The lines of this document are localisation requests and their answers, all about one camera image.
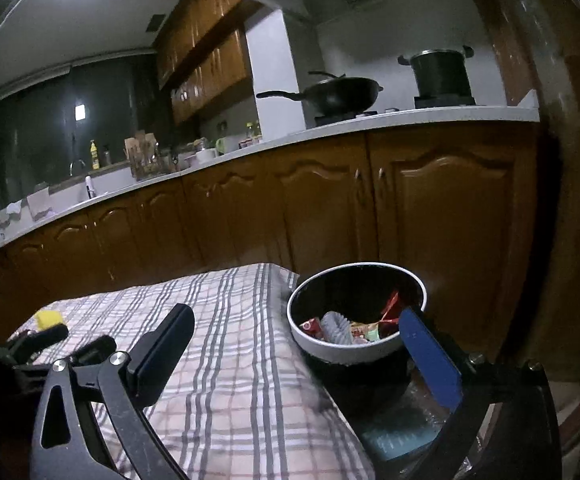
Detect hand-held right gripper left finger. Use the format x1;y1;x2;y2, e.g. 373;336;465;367
29;303;195;480

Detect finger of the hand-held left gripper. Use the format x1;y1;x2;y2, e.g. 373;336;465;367
67;336;117;366
0;324;70;361

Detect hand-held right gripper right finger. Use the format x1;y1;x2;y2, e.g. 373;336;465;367
399;308;565;480

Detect red foil wrapper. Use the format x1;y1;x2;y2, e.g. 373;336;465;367
380;290;401;323

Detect red snack packet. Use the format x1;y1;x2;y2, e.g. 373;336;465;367
350;321;401;345

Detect blue white wrapper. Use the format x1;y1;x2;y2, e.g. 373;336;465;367
352;385;490;480

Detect white rimmed black bin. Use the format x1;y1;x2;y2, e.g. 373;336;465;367
286;261;428;411

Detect red carton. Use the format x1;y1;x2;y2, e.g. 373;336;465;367
300;316;327;341

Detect yellow sponge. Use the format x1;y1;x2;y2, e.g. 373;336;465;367
35;311;66;332

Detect plaid tablecloth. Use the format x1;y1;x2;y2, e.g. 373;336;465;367
7;262;375;480

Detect grey dish cloth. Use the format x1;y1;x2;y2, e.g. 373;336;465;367
26;187;53;221

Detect brown wooden lower cabinets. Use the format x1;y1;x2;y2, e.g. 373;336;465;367
0;122;540;361

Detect brown wooden cabinets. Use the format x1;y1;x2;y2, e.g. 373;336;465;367
156;0;281;126
0;122;540;361

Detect wooden utensil holder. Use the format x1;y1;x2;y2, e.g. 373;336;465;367
124;131;163;181

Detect dark window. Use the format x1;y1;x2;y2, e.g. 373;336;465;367
0;55;161;206

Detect white kitchen countertop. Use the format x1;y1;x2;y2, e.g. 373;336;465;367
0;105;540;261

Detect gas stove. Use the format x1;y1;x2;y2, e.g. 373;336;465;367
314;94;476;126

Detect black wok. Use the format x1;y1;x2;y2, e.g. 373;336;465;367
256;71;385;116

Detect dark cooking pot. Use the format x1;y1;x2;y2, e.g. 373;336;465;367
397;46;474;98

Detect brown wooden upper cabinets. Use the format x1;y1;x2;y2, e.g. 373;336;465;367
156;0;281;126

